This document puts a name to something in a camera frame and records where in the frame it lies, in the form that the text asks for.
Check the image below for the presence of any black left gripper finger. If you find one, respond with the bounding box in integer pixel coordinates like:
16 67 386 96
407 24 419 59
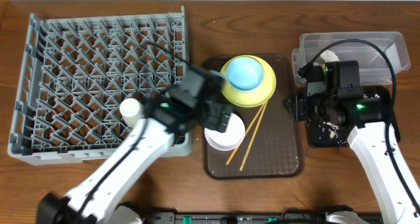
203 102 226 131
216 104 233 133

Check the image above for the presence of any pink white small bowl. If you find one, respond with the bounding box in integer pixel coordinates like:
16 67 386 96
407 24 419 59
204 113 245 151

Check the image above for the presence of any light blue bowl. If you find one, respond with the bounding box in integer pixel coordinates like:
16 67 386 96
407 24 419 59
226 56 264 91

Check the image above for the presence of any white tissue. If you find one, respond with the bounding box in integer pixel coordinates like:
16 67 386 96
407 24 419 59
320 50 339 62

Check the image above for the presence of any white paper cup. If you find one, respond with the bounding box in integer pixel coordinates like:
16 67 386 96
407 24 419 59
119 98 144 128

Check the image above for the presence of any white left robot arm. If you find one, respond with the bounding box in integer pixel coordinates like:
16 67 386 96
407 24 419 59
35 88 233 223

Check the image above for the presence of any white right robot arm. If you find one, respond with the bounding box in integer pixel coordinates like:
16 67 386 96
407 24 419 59
283 86 419 223

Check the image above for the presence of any black rectangular waste tray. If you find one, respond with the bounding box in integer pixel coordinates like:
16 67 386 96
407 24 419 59
305 86 400 148

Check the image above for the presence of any clear plastic waste bin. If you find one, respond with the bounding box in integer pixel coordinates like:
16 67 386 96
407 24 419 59
292 32 411 87

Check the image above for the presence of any grey plastic dishwasher rack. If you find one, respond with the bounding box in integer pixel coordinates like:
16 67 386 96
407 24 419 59
7 11 188 166

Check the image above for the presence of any yellow round plate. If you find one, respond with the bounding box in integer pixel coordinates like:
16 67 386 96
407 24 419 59
220 55 276 108

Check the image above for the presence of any pile of white rice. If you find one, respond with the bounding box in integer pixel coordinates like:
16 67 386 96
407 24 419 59
306 95 383 147

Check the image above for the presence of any left wooden chopstick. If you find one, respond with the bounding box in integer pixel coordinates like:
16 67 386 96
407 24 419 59
225 102 267 166

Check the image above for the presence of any wooden chopstick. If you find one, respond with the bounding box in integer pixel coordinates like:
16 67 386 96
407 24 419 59
225 102 267 166
240 102 268 171

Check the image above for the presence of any right wooden chopstick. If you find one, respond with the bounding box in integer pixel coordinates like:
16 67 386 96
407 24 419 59
240 102 268 171

